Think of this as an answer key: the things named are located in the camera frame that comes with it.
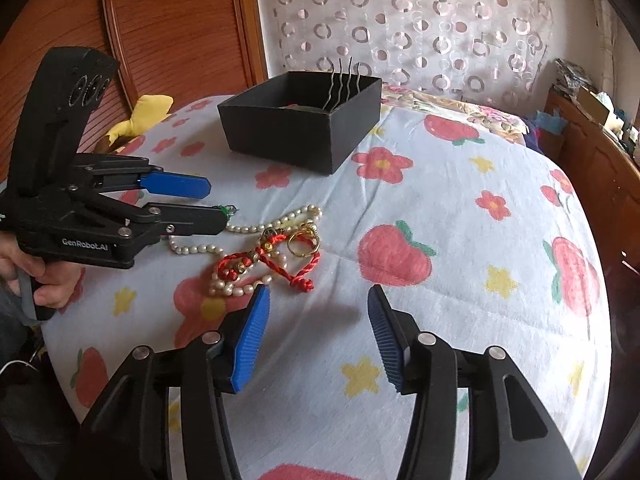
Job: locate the wooden cabinet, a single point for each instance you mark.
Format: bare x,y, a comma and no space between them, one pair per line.
595,170

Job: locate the circle-patterned sheer curtain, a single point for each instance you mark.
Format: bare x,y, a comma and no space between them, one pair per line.
400,20

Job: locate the blue bag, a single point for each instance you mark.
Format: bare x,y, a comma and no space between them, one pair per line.
550,122

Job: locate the pile of papers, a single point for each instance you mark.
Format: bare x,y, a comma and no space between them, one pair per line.
570,75

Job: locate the beige checked window curtain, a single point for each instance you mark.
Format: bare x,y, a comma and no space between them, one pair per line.
605,45

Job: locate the floral blanket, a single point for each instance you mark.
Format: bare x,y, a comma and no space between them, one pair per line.
475,115

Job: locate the wooden wardrobe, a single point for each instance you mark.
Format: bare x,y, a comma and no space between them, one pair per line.
175,35

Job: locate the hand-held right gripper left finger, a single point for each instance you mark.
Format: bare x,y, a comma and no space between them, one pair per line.
250,340

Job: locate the wavy metal hair fork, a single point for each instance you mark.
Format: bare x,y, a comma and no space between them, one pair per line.
341,77

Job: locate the black box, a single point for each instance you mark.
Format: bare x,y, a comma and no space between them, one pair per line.
280,135

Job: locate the strawberry print bed sheet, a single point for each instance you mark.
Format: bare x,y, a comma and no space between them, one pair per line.
450,260

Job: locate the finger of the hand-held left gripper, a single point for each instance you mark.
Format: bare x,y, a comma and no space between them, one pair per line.
175,185
190,220

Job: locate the person's left hand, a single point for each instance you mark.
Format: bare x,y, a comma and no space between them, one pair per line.
60,287

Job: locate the cardboard tissue box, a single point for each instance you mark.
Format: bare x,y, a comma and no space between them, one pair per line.
595,105

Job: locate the small green earring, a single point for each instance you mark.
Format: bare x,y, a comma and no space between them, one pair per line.
229,210

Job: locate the yellow plush toy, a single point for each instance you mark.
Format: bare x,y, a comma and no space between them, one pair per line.
145,112

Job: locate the purple blanket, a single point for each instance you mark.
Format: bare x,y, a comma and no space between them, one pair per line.
532,135

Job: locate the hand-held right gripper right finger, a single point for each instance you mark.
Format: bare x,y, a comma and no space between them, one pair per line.
387,345

